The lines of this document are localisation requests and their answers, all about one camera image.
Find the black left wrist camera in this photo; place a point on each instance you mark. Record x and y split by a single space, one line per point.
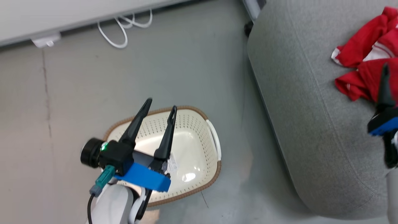
90 153

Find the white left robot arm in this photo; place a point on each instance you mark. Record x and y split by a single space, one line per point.
110 205

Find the blue camera bracket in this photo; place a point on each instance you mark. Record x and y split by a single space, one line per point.
144 177
385 126

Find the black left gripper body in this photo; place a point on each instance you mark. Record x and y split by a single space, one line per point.
116 155

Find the red and white garment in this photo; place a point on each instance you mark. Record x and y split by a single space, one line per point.
370 49

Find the white partition panel grey frame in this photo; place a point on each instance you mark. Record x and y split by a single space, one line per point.
62 15

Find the grey fabric sofa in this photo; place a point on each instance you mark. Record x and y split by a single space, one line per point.
314 109

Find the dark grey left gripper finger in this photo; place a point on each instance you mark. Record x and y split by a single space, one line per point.
166 140
135 127

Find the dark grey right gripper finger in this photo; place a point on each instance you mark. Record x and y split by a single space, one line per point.
385 93

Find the blue left camera bracket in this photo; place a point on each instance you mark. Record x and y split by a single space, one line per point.
144 177

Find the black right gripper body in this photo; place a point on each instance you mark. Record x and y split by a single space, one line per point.
387 115

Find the cream perforated laundry basket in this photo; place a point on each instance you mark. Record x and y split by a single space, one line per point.
196 149

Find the blue right camera bracket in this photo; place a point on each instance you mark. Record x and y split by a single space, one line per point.
385 126

